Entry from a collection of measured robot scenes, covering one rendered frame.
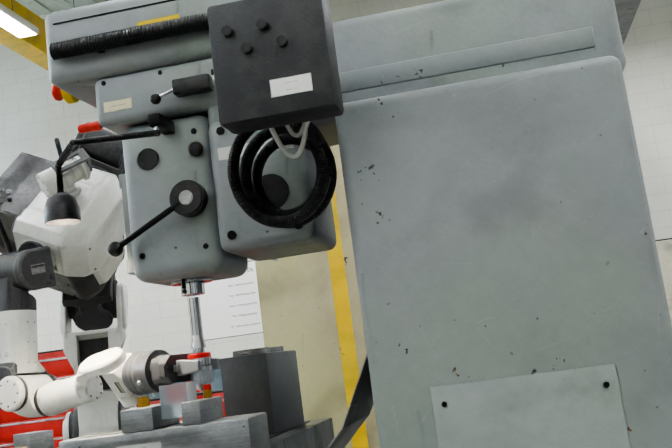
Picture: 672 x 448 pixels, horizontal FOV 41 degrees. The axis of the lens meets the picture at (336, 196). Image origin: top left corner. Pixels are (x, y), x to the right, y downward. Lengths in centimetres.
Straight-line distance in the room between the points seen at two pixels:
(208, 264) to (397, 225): 41
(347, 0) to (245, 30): 1019
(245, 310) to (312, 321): 767
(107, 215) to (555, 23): 118
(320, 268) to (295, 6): 214
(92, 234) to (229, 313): 905
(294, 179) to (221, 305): 962
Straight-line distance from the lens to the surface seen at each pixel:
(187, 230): 178
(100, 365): 199
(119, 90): 186
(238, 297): 1125
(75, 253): 225
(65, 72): 192
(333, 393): 355
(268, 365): 216
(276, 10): 153
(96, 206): 229
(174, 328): 1150
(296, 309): 357
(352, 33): 177
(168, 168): 181
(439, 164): 156
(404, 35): 175
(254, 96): 149
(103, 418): 252
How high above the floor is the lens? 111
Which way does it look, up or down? 10 degrees up
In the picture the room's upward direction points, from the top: 8 degrees counter-clockwise
